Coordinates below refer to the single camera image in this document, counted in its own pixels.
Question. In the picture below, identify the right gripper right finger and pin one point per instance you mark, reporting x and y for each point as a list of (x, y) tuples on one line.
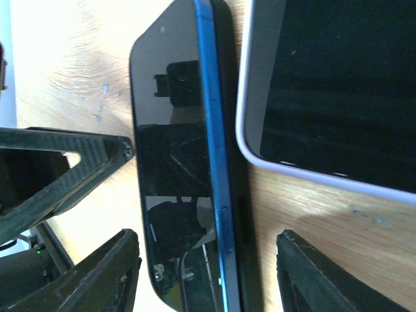
[(310, 281)]

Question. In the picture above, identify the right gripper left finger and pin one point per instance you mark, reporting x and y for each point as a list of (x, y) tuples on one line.
[(104, 281)]

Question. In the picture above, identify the black phone case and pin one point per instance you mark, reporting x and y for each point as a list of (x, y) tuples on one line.
[(250, 289)]

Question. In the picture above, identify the silver white phone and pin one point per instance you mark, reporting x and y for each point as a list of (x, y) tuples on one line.
[(342, 94)]

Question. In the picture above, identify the blue phone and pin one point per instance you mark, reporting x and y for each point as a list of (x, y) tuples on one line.
[(182, 161)]

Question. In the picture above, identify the lilac phone case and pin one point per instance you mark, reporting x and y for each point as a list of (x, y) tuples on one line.
[(260, 37)]

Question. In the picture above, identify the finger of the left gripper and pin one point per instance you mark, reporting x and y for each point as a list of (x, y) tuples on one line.
[(46, 172)]

